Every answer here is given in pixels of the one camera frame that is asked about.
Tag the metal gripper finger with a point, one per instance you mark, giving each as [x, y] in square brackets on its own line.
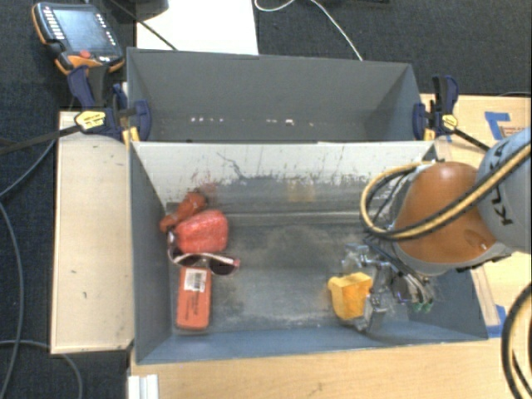
[376, 314]
[355, 257]

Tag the yellow sponge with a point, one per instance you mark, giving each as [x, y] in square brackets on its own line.
[351, 295]

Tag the grey metal bin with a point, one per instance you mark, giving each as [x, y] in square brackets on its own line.
[282, 289]

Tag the red mesh sponge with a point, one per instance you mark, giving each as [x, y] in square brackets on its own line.
[203, 231]

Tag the orange-red flat packet with barcode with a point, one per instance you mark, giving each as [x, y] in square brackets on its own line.
[192, 306]

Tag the orange-red toy animal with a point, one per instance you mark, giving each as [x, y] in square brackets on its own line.
[185, 210]

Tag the pale wood board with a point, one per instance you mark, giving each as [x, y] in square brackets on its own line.
[93, 239]

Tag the sunglasses with pale frame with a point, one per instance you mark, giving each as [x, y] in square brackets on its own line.
[216, 263]

